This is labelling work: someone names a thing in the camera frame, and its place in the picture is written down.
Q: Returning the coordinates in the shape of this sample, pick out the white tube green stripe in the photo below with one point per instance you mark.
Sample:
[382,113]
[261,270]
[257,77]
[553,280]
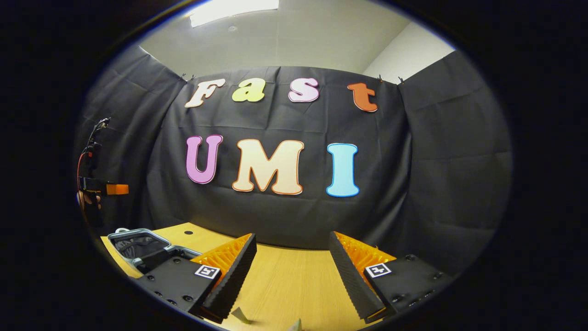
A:
[296,325]

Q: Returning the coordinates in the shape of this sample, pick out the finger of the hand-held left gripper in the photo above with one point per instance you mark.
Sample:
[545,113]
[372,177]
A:
[118,189]

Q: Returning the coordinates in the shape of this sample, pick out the ceiling light panel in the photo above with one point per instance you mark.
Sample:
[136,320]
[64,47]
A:
[229,10]

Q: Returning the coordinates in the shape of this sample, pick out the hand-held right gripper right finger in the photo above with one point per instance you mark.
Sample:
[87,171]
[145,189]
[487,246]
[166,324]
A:
[349,276]

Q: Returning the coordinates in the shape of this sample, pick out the light blue suitcase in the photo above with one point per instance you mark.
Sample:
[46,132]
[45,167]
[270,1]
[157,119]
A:
[138,243]

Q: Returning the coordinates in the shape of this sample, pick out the small pale green tube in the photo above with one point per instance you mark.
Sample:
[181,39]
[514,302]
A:
[240,316]

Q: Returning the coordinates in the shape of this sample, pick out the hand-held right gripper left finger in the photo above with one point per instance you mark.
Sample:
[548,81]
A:
[234,280]

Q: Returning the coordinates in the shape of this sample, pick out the black backdrop cloth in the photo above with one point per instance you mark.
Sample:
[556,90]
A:
[275,124]

